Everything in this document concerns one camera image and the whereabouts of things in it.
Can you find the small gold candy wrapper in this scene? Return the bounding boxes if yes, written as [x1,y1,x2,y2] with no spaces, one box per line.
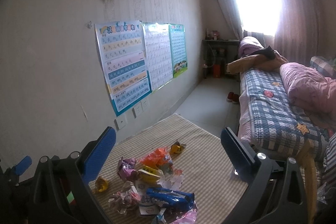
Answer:
[95,176,109,193]

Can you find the pink quilt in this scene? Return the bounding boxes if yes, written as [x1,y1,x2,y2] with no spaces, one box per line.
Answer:
[280,63,335,121]

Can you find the orange plastic wrapper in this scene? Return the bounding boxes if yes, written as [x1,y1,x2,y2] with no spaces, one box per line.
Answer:
[140,147,173,169]

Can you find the beige striped table mat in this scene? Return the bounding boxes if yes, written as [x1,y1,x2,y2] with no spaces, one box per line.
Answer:
[95,114,247,223]

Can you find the purple snack wrapper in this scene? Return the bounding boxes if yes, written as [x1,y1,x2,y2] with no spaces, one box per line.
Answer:
[117,157,137,182]

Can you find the white wall socket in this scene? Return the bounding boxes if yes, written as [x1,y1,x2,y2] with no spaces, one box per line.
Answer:
[114,114,127,131]

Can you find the blue pinyin wall poster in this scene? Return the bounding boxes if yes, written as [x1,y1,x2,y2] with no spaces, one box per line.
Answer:
[95,20,151,116]

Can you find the dark corner shelf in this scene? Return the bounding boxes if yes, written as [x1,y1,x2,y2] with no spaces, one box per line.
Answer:
[202,39,240,79]

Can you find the red canister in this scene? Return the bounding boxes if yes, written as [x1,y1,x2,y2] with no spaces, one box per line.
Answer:
[213,64,221,78]

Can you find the red slippers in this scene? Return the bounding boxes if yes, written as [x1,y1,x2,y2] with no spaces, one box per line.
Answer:
[227,92,240,104]

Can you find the window curtains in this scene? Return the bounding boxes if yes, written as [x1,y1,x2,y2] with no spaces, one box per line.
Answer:
[217,0,322,65]

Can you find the bed with plaid sheet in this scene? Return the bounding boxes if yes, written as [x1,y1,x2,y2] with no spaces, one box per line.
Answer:
[237,36,335,161]

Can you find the white wall switch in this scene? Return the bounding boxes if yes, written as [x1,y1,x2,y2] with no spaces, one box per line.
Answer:
[132,100,149,118]

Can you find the gold orange candy wrapper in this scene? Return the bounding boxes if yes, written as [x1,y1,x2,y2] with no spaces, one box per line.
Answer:
[169,140,187,156]

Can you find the yellow bear snack wrapper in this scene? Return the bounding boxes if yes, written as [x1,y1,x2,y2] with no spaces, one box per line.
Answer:
[137,165,165,184]

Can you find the pink white wrapper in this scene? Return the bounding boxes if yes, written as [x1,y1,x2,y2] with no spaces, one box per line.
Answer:
[108,181,141,215]

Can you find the brown coat on bed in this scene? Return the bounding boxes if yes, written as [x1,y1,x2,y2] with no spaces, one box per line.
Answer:
[226,46,288,74]

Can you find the green character wall poster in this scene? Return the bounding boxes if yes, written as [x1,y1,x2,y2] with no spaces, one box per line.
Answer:
[169,24,187,78]

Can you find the white chart wall poster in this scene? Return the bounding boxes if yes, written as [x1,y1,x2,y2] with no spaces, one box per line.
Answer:
[142,23,173,92]

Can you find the blue snack wrapper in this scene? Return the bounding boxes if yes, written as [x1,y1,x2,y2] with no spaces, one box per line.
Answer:
[146,188,195,212]

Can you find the wooden chair frame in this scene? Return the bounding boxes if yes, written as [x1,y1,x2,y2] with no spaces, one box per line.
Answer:
[295,140,318,223]

